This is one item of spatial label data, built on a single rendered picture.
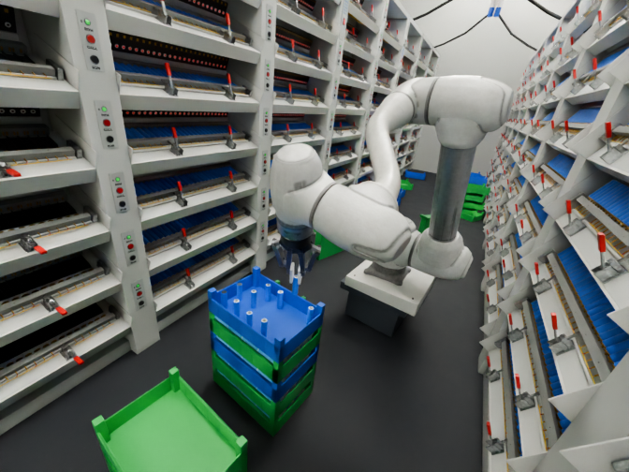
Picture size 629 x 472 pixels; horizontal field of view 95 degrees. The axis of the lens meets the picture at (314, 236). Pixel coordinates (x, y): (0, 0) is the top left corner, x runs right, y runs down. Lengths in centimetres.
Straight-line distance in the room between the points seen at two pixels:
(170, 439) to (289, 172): 71
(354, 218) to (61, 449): 104
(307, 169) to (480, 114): 54
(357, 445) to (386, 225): 79
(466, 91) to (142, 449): 119
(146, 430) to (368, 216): 77
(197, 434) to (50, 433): 49
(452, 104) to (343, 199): 51
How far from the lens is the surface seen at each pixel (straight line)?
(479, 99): 91
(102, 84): 101
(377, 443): 114
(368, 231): 49
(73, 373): 133
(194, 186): 129
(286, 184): 53
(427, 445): 119
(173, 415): 97
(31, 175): 97
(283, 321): 93
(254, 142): 146
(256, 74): 144
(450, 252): 120
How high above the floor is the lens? 95
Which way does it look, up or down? 26 degrees down
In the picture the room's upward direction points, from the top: 7 degrees clockwise
